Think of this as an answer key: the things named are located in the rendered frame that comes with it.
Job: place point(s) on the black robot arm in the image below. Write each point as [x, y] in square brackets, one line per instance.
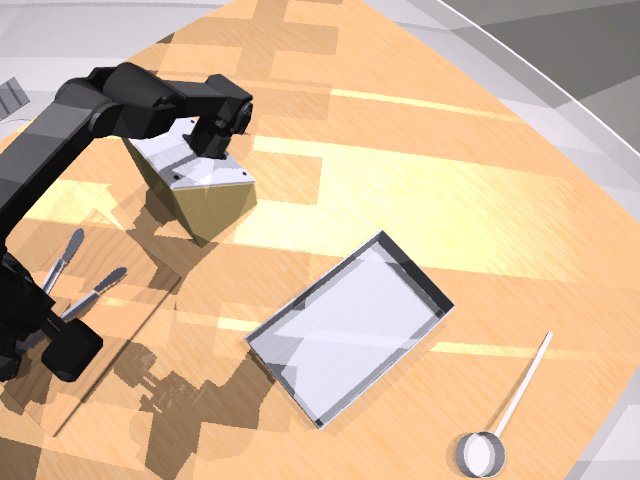
[126, 101]

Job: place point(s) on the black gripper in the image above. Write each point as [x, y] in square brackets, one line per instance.
[72, 348]

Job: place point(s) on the white long-handled ladle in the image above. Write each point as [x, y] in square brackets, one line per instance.
[482, 454]

